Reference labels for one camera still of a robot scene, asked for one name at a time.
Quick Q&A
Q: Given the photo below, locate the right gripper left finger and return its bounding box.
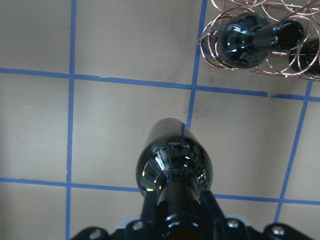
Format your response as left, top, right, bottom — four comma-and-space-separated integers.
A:
140, 192, 158, 225

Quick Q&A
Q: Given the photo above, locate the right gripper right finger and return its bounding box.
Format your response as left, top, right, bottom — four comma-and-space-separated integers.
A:
199, 190, 225, 225

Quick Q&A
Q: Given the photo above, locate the near wine bottle in basket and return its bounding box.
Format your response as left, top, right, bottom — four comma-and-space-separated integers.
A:
216, 13, 304, 69

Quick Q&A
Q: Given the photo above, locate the far wine bottle in basket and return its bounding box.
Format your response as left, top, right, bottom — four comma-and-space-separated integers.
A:
288, 39, 320, 77

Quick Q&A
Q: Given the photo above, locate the dark wine bottle carried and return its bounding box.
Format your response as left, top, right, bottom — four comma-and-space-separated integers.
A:
135, 118, 213, 240

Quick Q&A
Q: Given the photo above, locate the copper wire wine basket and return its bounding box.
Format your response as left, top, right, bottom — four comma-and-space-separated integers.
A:
196, 0, 320, 82

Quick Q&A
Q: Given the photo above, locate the wine bottle in basket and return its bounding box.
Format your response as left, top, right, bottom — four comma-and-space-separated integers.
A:
216, 13, 304, 69
288, 39, 320, 77

